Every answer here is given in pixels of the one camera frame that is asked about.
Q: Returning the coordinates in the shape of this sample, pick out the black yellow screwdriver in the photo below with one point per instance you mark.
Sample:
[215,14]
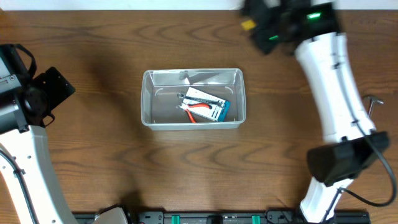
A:
[248,25]

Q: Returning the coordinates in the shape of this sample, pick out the red handled pliers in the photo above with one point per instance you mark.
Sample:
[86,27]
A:
[187,107]

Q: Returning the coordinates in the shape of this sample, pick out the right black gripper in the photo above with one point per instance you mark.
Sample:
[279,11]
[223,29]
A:
[270,17]

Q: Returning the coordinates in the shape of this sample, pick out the clear plastic container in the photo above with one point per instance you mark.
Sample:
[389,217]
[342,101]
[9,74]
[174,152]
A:
[160,105]

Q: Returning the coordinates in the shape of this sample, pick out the black mounting rail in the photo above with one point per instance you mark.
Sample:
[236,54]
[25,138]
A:
[268,217]

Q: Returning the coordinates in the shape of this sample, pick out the white blue cardboard box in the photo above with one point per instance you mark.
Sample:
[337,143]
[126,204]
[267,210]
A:
[197,102]

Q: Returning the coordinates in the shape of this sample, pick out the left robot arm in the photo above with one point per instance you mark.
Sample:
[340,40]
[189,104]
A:
[26,100]

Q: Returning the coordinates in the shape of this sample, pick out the silver wrench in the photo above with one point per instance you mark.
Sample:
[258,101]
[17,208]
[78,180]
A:
[218,103]

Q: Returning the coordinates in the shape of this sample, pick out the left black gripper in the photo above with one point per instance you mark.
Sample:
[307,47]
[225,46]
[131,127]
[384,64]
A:
[58,86]

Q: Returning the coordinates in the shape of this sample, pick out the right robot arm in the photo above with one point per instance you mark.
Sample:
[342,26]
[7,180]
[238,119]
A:
[351,141]

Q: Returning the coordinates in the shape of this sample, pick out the small black handled hammer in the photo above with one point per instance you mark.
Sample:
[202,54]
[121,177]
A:
[373,101]

